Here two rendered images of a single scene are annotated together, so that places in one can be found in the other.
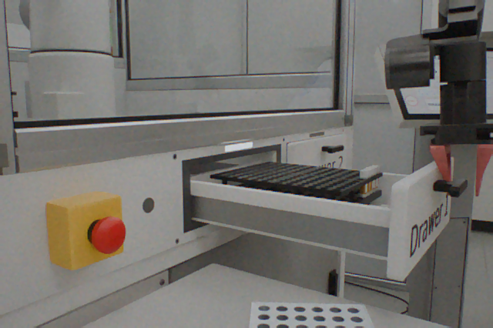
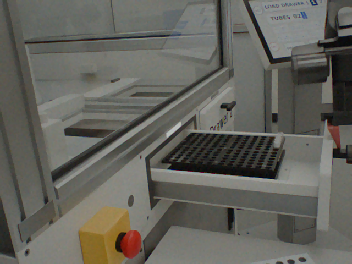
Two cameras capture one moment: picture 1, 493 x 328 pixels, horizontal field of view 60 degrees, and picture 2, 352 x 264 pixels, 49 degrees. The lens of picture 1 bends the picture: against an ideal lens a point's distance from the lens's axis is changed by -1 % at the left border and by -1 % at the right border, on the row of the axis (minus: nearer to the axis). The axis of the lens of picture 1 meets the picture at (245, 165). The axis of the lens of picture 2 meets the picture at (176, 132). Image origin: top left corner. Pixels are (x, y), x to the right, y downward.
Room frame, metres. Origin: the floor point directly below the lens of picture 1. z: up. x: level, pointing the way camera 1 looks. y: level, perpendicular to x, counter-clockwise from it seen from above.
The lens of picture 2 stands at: (-0.04, 0.16, 1.20)
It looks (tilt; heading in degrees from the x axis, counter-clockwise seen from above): 18 degrees down; 349
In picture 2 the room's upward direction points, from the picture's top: 5 degrees counter-clockwise
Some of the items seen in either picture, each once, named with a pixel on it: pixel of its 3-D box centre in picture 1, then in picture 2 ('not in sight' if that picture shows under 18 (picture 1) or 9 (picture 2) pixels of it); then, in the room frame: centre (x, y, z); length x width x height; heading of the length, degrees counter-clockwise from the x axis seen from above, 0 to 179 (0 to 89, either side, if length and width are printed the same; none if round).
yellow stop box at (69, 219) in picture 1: (88, 229); (109, 240); (0.47, 0.18, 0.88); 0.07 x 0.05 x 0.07; 145
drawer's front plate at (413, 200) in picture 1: (426, 207); (326, 168); (0.57, -0.25, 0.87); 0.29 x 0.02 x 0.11; 145
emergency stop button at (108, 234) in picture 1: (105, 234); (128, 243); (0.45, 0.15, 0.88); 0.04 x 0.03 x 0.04; 145
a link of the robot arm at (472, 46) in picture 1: (457, 64); (344, 65); (0.58, -0.28, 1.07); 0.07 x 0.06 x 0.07; 67
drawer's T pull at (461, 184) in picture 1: (448, 186); (342, 153); (0.56, -0.27, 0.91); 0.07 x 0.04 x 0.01; 145
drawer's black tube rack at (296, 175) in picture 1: (296, 192); (226, 161); (0.68, -0.08, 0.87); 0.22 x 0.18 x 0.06; 55
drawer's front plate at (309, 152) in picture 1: (320, 161); (218, 116); (1.00, -0.18, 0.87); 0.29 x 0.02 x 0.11; 145
